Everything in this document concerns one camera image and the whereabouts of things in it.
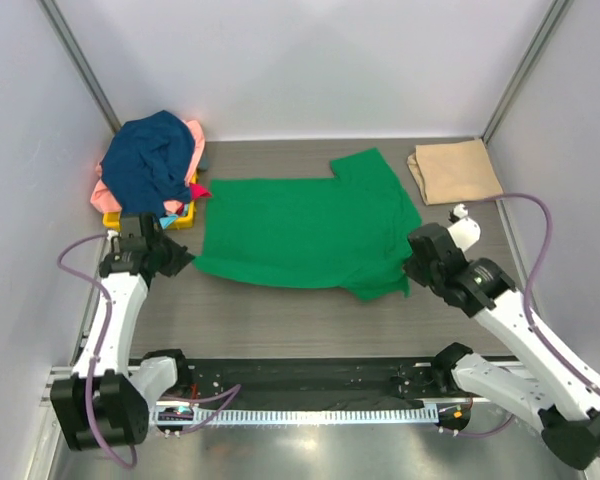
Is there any green t-shirt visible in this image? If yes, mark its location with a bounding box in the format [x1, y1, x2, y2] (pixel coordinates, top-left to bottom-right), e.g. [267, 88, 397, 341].
[194, 148, 422, 301]

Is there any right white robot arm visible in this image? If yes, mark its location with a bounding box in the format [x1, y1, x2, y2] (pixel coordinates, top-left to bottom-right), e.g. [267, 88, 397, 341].
[405, 218, 600, 470]

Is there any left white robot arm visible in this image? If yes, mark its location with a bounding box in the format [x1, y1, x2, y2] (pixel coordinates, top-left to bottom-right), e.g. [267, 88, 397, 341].
[50, 213, 193, 451]

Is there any light blue cloth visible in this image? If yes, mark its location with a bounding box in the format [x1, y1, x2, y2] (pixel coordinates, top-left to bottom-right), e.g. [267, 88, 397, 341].
[160, 214, 183, 230]

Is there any yellow plastic bin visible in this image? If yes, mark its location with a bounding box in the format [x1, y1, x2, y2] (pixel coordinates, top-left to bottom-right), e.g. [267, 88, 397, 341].
[102, 172, 198, 231]

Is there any magenta cloth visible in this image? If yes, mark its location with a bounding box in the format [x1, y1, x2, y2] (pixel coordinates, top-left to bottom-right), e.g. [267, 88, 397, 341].
[189, 183, 213, 202]

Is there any pink t-shirt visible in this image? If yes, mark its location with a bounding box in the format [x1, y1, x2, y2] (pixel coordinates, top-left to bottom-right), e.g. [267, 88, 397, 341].
[90, 120, 209, 215]

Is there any folded beige t-shirt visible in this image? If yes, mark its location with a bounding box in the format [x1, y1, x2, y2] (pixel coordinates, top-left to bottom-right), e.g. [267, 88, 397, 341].
[407, 139, 503, 205]

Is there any navy blue t-shirt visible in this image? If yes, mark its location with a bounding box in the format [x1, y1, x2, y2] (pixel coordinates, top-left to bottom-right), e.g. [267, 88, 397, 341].
[101, 110, 195, 217]

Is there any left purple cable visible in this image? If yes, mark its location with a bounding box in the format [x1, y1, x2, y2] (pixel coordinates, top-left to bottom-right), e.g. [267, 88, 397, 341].
[57, 232, 241, 470]

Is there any purple cable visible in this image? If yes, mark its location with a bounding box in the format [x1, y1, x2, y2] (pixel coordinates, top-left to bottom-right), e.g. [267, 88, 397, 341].
[449, 193, 600, 464]
[57, 232, 241, 470]

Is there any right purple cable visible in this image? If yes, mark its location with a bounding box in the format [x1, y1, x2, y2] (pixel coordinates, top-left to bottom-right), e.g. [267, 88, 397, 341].
[449, 193, 600, 464]

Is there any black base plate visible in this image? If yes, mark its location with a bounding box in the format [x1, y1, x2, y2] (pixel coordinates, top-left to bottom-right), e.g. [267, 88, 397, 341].
[179, 357, 476, 412]

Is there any aluminium frame rail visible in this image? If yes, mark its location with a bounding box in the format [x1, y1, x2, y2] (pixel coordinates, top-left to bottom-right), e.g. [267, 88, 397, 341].
[40, 366, 73, 406]

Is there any slotted cable duct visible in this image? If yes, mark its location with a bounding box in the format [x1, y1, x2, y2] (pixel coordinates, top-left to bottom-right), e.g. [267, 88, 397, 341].
[150, 404, 439, 429]

